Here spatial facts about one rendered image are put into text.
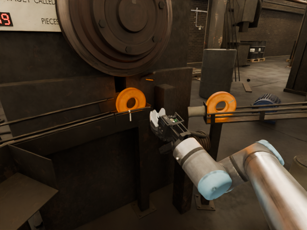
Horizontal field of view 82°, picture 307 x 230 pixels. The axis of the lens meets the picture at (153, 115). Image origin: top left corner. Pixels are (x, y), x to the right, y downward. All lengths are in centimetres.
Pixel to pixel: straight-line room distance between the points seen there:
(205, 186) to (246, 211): 95
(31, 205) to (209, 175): 50
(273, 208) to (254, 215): 107
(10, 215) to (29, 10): 68
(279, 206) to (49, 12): 90
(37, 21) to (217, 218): 138
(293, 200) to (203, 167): 22
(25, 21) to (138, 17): 42
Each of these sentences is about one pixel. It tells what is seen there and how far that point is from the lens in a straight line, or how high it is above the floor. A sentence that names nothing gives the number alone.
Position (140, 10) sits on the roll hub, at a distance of 74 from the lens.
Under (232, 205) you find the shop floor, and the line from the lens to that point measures 144.
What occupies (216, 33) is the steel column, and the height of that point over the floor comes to 119.
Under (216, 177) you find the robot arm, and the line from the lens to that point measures 51.
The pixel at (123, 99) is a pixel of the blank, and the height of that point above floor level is 77.
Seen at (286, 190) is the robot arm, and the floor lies 79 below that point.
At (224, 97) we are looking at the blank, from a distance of 98.
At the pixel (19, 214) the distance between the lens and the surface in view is 65.
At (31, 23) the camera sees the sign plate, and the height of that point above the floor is 108.
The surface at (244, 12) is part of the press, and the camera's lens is 856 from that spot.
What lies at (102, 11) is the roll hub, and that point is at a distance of 69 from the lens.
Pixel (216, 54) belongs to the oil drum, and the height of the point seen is 80.
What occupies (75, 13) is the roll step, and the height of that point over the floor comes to 111.
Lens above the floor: 103
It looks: 23 degrees down
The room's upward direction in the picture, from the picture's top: straight up
